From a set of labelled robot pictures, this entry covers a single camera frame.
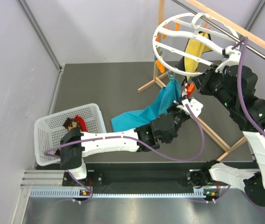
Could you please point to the white round clip hanger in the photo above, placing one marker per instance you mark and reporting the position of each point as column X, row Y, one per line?
column 191, row 27

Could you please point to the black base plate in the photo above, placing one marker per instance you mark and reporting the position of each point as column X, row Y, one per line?
column 135, row 178

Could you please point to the white perforated plastic basket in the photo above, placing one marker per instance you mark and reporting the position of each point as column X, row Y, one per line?
column 49, row 130

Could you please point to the brown argyle sock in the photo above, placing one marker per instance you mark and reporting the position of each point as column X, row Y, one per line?
column 71, row 123

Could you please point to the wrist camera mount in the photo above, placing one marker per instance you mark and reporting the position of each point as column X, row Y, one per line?
column 231, row 56
column 192, row 105

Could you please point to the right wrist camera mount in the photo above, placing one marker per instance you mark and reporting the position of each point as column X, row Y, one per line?
column 231, row 56

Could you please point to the red sock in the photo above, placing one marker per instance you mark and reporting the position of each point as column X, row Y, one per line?
column 80, row 121
column 185, row 93

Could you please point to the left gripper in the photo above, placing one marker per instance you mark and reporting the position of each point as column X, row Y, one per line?
column 173, row 107

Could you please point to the aluminium frame rail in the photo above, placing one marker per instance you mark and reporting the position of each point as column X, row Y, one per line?
column 38, row 31

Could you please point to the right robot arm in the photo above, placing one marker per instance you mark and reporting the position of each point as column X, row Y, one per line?
column 252, row 184

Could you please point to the metal hanging rod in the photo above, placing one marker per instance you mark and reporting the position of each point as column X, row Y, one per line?
column 253, row 38

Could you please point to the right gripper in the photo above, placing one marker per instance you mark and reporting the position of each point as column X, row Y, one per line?
column 202, row 81

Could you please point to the teal clothespin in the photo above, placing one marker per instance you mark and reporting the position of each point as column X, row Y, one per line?
column 171, row 75

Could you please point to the orange clothespin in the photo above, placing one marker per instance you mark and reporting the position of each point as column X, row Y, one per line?
column 160, row 66
column 191, row 88

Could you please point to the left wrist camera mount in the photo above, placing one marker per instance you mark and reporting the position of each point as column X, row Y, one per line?
column 192, row 105

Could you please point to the teal cloth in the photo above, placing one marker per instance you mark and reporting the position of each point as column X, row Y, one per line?
column 133, row 119

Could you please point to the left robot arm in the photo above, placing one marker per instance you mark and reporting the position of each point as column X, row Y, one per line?
column 76, row 144

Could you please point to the slotted cable duct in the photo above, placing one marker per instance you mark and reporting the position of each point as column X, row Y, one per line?
column 80, row 193

